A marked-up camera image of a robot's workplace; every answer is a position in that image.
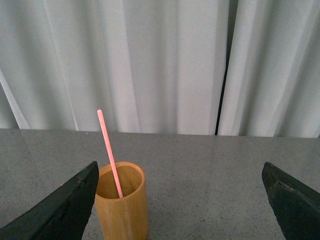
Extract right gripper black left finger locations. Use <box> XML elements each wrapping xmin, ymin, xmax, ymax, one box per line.
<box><xmin>0</xmin><ymin>161</ymin><xmax>99</xmax><ymax>240</ymax></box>

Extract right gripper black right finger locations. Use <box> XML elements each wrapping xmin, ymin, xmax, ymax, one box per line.
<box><xmin>261</xmin><ymin>162</ymin><xmax>320</xmax><ymax>240</ymax></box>

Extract bamboo chopstick holder cup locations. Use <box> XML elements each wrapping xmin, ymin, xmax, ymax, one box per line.
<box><xmin>94</xmin><ymin>161</ymin><xmax>149</xmax><ymax>240</ymax></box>

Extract pink chopstick in holder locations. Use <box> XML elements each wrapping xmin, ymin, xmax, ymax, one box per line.
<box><xmin>97</xmin><ymin>109</ymin><xmax>123</xmax><ymax>198</ymax></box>

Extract white curtain right panel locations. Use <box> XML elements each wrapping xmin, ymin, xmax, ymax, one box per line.
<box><xmin>218</xmin><ymin>0</ymin><xmax>320</xmax><ymax>138</ymax></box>

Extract white curtain panel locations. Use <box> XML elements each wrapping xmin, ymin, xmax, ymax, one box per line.
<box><xmin>218</xmin><ymin>0</ymin><xmax>320</xmax><ymax>138</ymax></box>
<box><xmin>0</xmin><ymin>0</ymin><xmax>229</xmax><ymax>135</ymax></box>

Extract white curtain left panel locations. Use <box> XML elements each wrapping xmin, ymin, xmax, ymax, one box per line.
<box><xmin>0</xmin><ymin>0</ymin><xmax>229</xmax><ymax>135</ymax></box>

